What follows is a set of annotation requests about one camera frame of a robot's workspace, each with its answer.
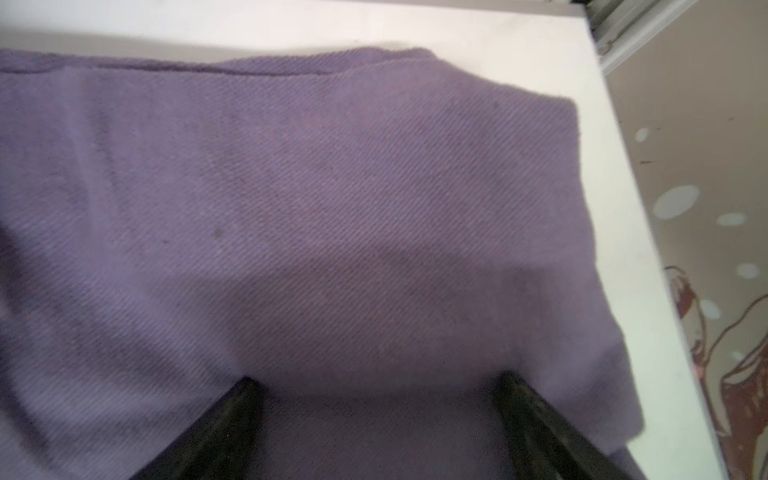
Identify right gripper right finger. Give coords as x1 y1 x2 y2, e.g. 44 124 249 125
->
495 372 628 480

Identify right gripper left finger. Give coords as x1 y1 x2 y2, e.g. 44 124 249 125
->
133 377 263 480

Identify purple trousers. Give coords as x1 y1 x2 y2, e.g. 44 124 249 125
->
1 48 643 479

